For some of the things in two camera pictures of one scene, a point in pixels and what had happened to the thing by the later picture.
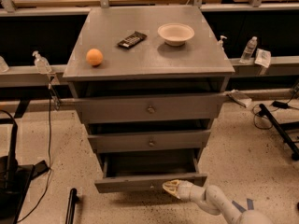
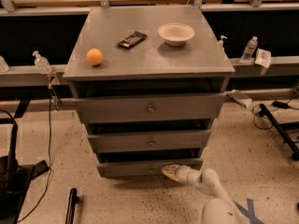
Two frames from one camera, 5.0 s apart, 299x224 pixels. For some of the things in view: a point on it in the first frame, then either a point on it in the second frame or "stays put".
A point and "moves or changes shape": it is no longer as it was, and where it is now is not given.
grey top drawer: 107,108 stays put
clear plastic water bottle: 249,50 stays put
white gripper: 186,191 to 184,175
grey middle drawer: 151,141 stays put
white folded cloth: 240,97 stays put
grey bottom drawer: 147,172 moves or changes shape
